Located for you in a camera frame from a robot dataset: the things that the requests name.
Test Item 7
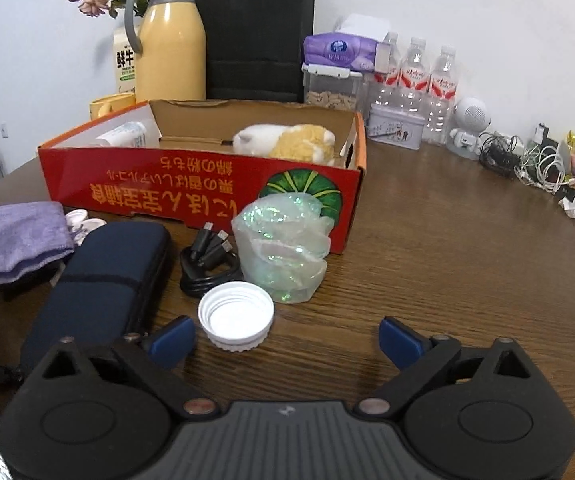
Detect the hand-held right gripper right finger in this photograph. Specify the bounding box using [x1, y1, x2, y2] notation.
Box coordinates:
[357, 316, 531, 417]

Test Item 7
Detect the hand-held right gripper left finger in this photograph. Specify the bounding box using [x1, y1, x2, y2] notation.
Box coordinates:
[42, 315, 221, 417]

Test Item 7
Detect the white screw cap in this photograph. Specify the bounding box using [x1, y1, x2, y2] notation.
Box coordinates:
[198, 282, 275, 352]

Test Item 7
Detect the black usb cable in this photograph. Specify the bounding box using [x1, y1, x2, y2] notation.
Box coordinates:
[180, 222, 243, 298]

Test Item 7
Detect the navy blue zip case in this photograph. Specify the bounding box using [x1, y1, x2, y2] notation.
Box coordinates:
[20, 220, 172, 378]

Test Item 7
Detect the iridescent clear plastic cup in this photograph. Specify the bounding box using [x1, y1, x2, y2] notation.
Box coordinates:
[231, 192, 335, 305]

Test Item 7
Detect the red cardboard box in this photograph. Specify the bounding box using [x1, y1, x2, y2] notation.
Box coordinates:
[38, 99, 368, 255]

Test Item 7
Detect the purple drawstring pouch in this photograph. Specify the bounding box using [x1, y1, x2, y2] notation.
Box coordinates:
[0, 201, 76, 293]

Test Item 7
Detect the clear plastic bottle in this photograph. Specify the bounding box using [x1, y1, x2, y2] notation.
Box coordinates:
[95, 121, 149, 150]

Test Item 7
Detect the white yellow plush hamster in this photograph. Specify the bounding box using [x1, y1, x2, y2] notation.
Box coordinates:
[232, 124, 338, 165]

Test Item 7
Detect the printed tin box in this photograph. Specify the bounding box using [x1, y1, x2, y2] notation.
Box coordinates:
[367, 103, 425, 151]

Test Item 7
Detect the white round robot toy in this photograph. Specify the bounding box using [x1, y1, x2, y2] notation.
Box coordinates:
[446, 97, 493, 157]

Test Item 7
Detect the yellow mug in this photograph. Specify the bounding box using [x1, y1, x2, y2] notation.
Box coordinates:
[89, 92, 137, 121]

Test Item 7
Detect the small black charger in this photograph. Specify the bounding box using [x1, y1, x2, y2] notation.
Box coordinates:
[532, 122, 561, 148]

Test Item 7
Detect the clear seed container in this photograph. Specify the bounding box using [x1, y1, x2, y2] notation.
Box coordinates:
[301, 62, 363, 112]

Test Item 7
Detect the clear water bottle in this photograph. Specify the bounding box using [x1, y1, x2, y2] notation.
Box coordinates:
[398, 36, 431, 116]
[367, 32, 402, 111]
[422, 45, 458, 147]

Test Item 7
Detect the white green milk carton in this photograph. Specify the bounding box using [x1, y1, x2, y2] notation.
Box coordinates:
[112, 27, 141, 96]

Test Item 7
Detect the yellow thermos jug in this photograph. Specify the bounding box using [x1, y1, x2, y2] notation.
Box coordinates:
[124, 0, 207, 103]

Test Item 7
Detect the purple tissue pack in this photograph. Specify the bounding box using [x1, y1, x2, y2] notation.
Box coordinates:
[302, 12, 393, 73]

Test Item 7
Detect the black paper bag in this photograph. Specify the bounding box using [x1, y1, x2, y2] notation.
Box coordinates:
[195, 0, 317, 104]

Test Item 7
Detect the black cable bundle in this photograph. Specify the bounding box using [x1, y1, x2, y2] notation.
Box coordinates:
[478, 131, 523, 178]

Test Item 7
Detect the white cable bundle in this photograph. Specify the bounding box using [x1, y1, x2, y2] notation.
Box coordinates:
[515, 141, 575, 195]

